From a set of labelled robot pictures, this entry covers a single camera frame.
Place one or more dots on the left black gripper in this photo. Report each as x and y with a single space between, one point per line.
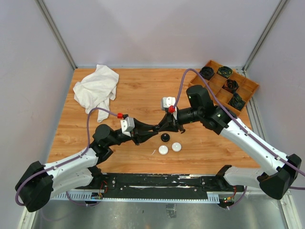
138 136

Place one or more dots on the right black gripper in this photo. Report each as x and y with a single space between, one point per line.
168 123

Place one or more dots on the black round charging case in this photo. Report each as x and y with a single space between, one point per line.
157 128
165 137

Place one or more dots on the white round charging case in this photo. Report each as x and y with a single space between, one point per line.
163 150
176 147

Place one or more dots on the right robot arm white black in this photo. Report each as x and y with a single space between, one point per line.
277 170

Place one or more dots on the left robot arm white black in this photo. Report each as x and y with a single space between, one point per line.
42 182

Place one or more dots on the white crumpled cloth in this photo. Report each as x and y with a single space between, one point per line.
97 89

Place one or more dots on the black rolled item far left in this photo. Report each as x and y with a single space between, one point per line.
207 72

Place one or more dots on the blue green rolled item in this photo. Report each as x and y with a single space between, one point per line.
237 102

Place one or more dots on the dark red rolled item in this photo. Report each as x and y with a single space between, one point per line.
231 86

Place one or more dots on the wooden compartment tray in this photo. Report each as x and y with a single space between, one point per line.
246 88

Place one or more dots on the green black rolled item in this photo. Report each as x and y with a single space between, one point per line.
225 71

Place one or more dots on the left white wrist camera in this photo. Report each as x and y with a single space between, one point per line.
127 125

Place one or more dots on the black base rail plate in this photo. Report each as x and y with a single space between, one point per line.
119 181

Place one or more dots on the grey slotted cable duct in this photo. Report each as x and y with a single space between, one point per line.
136 195

